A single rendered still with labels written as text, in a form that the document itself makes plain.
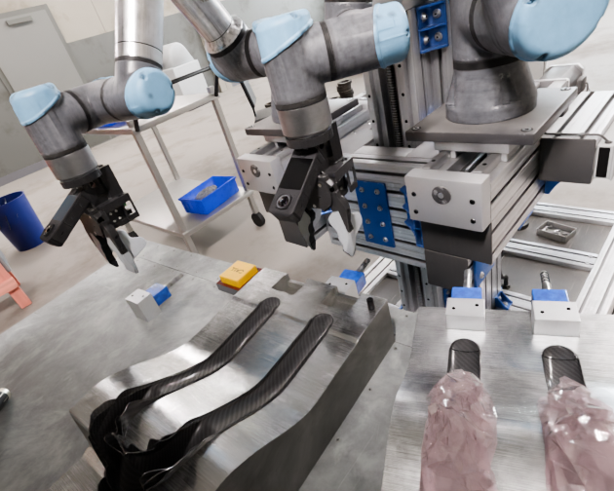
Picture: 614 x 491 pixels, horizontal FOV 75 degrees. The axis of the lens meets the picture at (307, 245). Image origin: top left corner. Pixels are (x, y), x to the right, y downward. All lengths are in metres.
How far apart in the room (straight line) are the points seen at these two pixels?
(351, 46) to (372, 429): 0.50
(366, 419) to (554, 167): 0.60
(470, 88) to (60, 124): 0.69
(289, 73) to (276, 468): 0.47
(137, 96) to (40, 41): 7.44
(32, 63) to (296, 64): 7.60
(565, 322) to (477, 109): 0.37
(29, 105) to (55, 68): 7.34
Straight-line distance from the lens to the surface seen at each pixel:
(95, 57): 8.40
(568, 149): 0.90
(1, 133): 7.95
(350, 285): 0.71
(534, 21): 0.61
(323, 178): 0.60
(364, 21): 0.58
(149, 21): 0.78
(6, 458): 0.88
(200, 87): 8.50
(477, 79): 0.77
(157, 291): 0.94
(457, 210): 0.71
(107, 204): 0.84
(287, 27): 0.56
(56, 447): 0.82
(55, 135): 0.81
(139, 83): 0.72
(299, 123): 0.57
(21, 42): 8.09
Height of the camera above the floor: 1.30
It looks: 31 degrees down
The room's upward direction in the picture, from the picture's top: 17 degrees counter-clockwise
